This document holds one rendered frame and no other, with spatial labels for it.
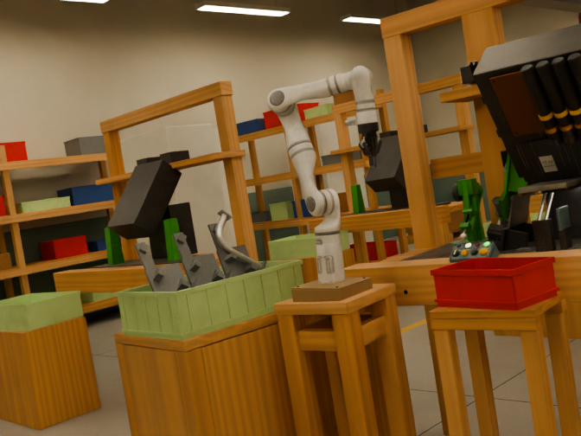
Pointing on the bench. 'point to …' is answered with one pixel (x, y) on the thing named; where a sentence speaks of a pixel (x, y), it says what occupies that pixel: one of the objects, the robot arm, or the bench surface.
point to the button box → (476, 253)
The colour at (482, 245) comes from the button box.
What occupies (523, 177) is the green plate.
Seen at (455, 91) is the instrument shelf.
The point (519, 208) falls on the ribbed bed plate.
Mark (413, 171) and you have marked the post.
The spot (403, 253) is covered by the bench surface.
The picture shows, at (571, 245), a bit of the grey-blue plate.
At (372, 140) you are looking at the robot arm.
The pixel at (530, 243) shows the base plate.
